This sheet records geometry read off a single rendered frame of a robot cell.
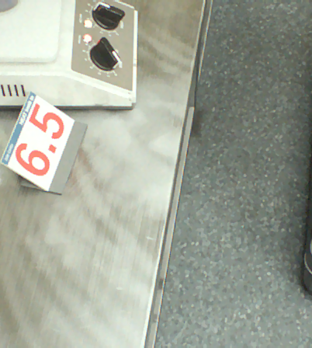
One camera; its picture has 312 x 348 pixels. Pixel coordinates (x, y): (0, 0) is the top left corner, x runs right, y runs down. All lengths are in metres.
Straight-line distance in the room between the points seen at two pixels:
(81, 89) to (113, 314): 0.24
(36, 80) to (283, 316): 0.89
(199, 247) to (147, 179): 0.81
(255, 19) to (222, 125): 0.31
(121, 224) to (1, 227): 0.12
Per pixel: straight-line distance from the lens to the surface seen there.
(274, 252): 1.70
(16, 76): 0.90
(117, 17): 0.95
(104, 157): 0.91
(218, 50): 1.97
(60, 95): 0.92
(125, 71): 0.93
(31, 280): 0.85
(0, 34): 0.90
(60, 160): 0.90
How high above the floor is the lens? 1.51
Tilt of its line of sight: 58 degrees down
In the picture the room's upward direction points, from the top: straight up
